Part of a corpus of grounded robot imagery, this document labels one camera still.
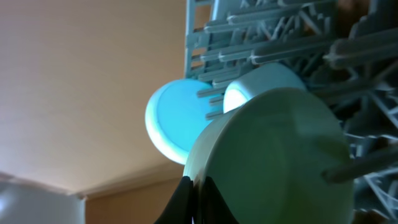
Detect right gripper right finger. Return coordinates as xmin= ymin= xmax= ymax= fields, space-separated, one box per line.
xmin=200 ymin=177 xmax=239 ymax=224

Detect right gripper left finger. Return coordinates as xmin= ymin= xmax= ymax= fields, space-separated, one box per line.
xmin=154 ymin=176 xmax=195 ymax=224

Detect green small saucer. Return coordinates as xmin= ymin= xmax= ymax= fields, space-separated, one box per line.
xmin=183 ymin=88 xmax=354 ymax=224

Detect light blue plate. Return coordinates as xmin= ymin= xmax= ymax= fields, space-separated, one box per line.
xmin=145 ymin=79 xmax=222 ymax=165

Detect light blue bowl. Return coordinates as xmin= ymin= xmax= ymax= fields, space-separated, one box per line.
xmin=223 ymin=62 xmax=307 ymax=113

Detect grey dishwasher rack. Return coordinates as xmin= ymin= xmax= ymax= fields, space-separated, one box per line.
xmin=184 ymin=1 xmax=397 ymax=223

